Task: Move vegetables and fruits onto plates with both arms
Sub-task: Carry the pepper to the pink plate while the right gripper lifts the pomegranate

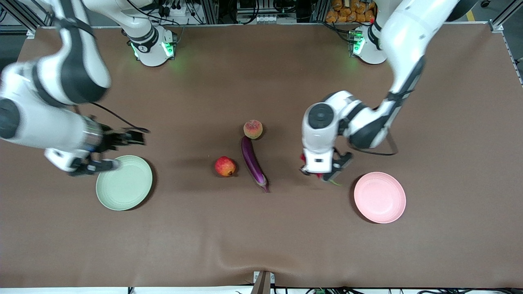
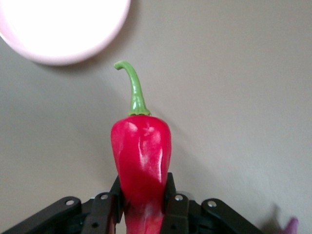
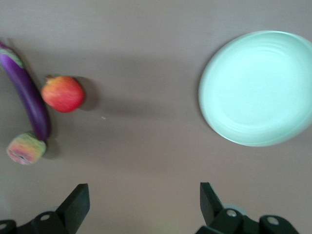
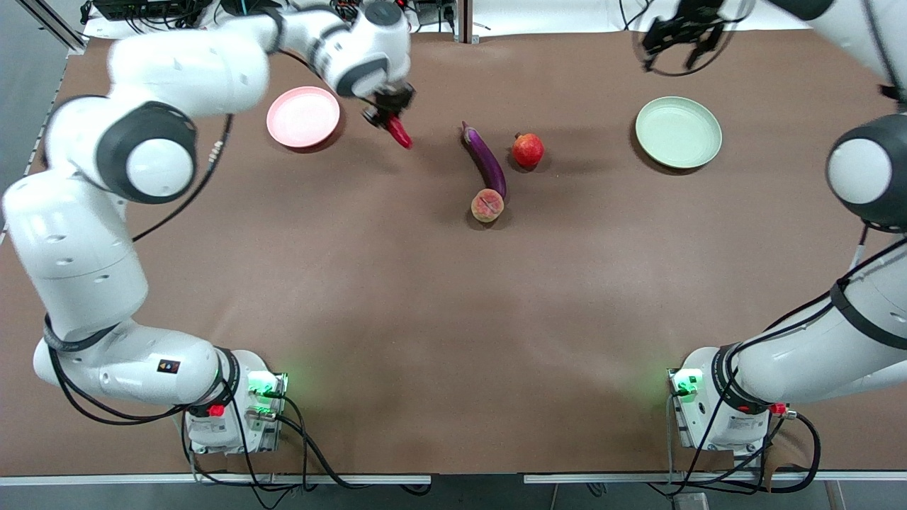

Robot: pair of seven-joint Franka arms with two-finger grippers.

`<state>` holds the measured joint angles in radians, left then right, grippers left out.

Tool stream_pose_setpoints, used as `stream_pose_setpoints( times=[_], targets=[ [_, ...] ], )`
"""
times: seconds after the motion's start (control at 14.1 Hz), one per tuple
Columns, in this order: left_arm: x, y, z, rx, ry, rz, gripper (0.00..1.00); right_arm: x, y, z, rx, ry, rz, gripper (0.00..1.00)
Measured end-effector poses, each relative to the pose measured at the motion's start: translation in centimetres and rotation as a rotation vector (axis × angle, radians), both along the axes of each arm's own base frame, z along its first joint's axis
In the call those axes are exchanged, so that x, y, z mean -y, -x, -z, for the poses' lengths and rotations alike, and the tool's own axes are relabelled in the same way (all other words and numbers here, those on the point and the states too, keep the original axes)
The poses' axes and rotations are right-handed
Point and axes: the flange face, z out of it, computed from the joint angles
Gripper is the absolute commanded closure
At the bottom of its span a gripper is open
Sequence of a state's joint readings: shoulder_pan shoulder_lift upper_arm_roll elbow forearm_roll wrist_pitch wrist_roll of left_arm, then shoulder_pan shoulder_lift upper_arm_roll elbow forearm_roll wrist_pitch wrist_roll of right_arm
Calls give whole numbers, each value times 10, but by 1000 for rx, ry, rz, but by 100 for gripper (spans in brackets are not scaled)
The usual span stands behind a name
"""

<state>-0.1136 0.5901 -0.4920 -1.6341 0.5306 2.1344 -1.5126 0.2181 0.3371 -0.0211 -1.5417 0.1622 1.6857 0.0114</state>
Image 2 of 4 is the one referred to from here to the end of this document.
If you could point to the pink plate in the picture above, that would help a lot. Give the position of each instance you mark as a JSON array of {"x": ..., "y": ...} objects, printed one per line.
[{"x": 61, "y": 26}]

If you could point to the long purple eggplant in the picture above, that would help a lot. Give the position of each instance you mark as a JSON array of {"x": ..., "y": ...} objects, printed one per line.
[{"x": 292, "y": 225}]

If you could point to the brown table cover sheet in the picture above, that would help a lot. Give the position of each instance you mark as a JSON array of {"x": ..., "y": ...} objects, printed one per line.
[{"x": 243, "y": 73}]

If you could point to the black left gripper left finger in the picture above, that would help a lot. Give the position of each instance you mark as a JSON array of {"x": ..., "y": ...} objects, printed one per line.
[{"x": 97, "y": 214}]

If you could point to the red chili pepper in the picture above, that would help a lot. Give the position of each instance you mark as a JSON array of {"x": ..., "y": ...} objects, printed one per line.
[{"x": 141, "y": 158}]

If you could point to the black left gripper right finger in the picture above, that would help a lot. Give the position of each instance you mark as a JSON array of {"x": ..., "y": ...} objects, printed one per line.
[{"x": 185, "y": 217}]

